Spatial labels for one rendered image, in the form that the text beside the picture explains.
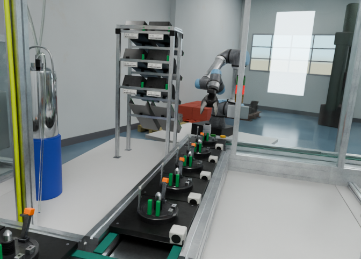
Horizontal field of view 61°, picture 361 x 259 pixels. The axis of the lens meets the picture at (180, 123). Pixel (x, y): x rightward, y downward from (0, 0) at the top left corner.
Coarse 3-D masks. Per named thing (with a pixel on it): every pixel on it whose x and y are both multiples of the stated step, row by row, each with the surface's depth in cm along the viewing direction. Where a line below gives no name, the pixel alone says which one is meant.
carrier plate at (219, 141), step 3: (192, 138) 205; (195, 138) 205; (186, 141) 196; (192, 141) 197; (195, 141) 197; (219, 141) 201; (222, 141) 201; (225, 141) 201; (186, 144) 190; (189, 144) 190; (225, 144) 201; (210, 147) 186; (213, 147) 186
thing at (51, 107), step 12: (36, 60) 121; (36, 72) 120; (48, 72) 123; (36, 84) 121; (48, 84) 124; (36, 96) 122; (48, 96) 125; (36, 108) 123; (48, 108) 125; (36, 120) 124; (48, 120) 126; (36, 132) 125; (48, 132) 127
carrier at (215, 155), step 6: (198, 144) 171; (180, 150) 176; (186, 150) 172; (198, 150) 171; (204, 150) 172; (210, 150) 172; (216, 150) 180; (174, 156) 165; (180, 156) 165; (186, 156) 166; (198, 156) 167; (204, 156) 167; (210, 156) 162; (216, 156) 162; (216, 162) 160
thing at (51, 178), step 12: (36, 144) 125; (48, 144) 127; (60, 144) 134; (36, 156) 126; (48, 156) 128; (60, 156) 135; (36, 168) 127; (48, 168) 129; (60, 168) 135; (36, 180) 128; (48, 180) 130; (60, 180) 136; (36, 192) 129; (48, 192) 131; (60, 192) 137
